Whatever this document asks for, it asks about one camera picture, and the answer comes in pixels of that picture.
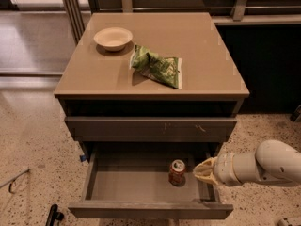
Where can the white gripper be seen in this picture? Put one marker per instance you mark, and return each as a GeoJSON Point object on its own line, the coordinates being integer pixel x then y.
{"type": "Point", "coordinates": [225, 169]}

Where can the black object on floor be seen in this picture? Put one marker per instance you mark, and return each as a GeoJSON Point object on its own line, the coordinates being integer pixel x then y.
{"type": "Point", "coordinates": [54, 215]}

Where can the grey drawer cabinet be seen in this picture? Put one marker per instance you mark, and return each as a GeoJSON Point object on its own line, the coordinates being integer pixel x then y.
{"type": "Point", "coordinates": [97, 83]}

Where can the white paper bowl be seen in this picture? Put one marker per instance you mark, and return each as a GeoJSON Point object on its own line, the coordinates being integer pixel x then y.
{"type": "Point", "coordinates": [113, 39]}

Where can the red coke can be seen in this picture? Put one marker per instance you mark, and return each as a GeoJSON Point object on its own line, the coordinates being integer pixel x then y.
{"type": "Point", "coordinates": [177, 169]}

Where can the green chip bag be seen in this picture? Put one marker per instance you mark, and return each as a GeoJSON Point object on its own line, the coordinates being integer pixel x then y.
{"type": "Point", "coordinates": [164, 70]}

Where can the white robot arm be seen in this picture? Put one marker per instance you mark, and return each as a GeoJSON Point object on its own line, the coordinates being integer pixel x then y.
{"type": "Point", "coordinates": [273, 163]}

